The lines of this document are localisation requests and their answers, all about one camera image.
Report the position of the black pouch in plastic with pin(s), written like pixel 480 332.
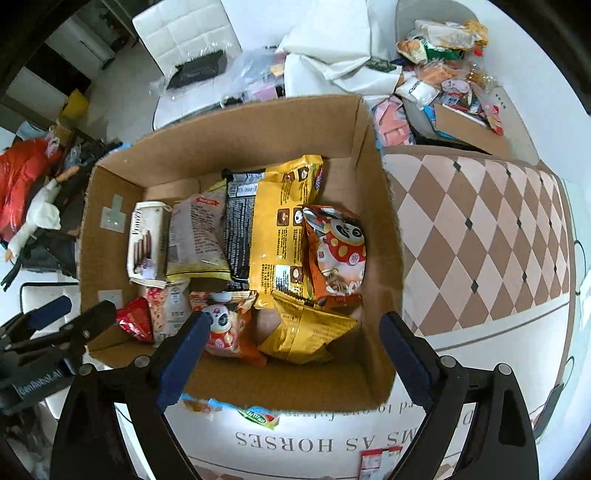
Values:
pixel 198 69

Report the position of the red white sachet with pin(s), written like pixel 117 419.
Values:
pixel 371 464

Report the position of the clear plastic bag with items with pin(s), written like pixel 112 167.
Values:
pixel 258 74

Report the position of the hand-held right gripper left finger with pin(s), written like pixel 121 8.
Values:
pixel 182 357

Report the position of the black metal frame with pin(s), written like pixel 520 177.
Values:
pixel 92 150

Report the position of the small red snack packet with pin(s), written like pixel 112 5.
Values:
pixel 134 321

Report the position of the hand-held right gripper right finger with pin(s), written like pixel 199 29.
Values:
pixel 406 360

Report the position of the pile of snack packets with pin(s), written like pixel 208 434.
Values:
pixel 443 78

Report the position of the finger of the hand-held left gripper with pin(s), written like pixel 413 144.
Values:
pixel 87 325
pixel 48 311

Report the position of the white plastic bags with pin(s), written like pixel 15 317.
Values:
pixel 323 46

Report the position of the orange panda snack packet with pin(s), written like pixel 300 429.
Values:
pixel 228 332
pixel 337 258

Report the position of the small yellow snack packet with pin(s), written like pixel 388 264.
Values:
pixel 304 337

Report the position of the black snack packet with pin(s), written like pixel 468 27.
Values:
pixel 240 226

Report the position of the small cardboard box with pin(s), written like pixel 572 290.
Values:
pixel 466 129

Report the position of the beige clear snack packet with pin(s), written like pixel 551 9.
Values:
pixel 196 240

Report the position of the yellow bag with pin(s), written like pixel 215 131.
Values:
pixel 74 104

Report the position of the black phone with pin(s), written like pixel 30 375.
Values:
pixel 551 399

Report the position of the white goose plush toy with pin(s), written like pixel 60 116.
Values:
pixel 44 212

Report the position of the printed cardboard box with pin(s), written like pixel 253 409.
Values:
pixel 295 134

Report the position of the red plastic bag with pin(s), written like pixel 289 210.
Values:
pixel 23 175

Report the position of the red white snack packet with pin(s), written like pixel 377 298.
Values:
pixel 168 309

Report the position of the large yellow snack packet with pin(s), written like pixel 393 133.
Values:
pixel 279 217

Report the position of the white wafer packet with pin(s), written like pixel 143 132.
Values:
pixel 147 240

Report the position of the white padded chair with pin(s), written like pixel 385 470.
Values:
pixel 34 290
pixel 184 27

